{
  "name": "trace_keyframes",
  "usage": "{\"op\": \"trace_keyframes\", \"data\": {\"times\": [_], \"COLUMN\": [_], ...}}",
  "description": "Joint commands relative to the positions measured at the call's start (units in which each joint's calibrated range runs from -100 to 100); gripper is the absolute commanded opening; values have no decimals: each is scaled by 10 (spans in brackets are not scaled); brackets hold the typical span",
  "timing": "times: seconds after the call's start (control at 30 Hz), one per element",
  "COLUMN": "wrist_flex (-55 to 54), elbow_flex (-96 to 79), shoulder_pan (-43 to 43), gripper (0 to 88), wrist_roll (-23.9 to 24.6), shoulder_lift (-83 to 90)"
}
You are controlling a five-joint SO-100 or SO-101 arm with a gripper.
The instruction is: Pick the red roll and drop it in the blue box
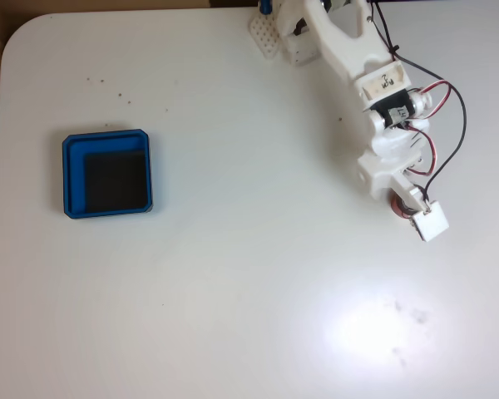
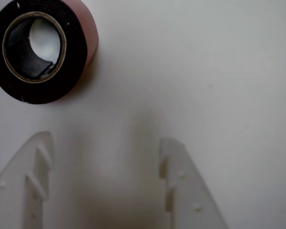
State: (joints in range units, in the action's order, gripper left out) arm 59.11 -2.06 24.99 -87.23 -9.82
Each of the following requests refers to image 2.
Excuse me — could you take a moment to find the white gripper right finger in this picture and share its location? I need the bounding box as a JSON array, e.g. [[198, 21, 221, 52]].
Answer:
[[158, 137, 229, 229]]

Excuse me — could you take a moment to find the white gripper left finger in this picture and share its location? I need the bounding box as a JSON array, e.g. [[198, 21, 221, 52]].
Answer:
[[0, 130, 55, 229]]

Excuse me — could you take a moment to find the red tape roll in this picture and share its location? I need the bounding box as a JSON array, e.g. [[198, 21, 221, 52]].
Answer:
[[0, 0, 100, 105]]

